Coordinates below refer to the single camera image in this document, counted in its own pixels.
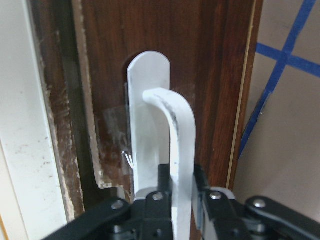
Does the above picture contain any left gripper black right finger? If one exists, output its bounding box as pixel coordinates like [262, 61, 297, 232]
[192, 164, 240, 240]

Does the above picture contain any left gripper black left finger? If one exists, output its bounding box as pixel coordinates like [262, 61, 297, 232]
[144, 164, 174, 240]

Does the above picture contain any cream white cabinet body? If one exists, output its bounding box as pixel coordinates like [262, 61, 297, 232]
[0, 0, 67, 240]

